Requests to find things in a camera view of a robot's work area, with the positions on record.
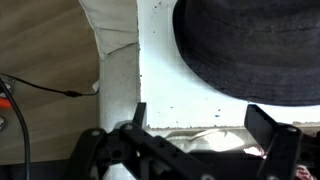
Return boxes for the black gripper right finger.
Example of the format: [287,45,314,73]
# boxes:
[244,104,278,140]

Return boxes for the red patterned blanket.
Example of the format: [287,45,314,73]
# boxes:
[244,146,318,180]

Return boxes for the black hat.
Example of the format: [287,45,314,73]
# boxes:
[172,0,320,106]

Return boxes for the small white wooden chair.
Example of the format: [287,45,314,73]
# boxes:
[137,0,320,128]

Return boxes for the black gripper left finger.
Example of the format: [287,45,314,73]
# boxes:
[132,102,147,127]

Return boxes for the black floor cable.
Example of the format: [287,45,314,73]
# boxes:
[0,72,100,98]

